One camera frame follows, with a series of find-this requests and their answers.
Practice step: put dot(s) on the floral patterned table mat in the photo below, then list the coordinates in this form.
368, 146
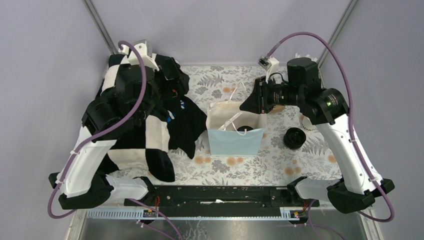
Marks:
275, 164

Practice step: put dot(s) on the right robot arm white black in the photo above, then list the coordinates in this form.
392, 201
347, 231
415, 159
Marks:
328, 111

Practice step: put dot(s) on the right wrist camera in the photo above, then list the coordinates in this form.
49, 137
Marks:
270, 64

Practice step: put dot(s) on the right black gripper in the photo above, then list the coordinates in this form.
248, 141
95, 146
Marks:
258, 102

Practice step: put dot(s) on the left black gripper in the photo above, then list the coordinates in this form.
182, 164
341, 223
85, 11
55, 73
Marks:
178, 85

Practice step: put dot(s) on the black plastic cup lid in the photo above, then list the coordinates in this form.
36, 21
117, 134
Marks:
244, 128

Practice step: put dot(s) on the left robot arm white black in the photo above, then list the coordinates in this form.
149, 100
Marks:
81, 185

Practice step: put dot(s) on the stack of white paper cups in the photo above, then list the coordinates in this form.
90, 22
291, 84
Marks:
306, 123

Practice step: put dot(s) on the black white checkered blanket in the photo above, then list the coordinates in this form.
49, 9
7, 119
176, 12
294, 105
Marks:
144, 137

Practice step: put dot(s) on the black t-shirt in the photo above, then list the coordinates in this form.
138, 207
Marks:
186, 122

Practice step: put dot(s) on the light blue paper bag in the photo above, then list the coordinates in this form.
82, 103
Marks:
223, 119

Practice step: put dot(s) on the white wrapped straws bundle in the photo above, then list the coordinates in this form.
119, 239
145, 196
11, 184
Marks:
314, 59

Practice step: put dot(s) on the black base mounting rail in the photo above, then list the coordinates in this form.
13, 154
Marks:
223, 201

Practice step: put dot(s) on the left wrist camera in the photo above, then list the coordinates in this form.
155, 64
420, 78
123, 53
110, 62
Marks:
144, 49

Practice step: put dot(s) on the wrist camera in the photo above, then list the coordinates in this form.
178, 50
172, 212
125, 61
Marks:
270, 64
144, 49

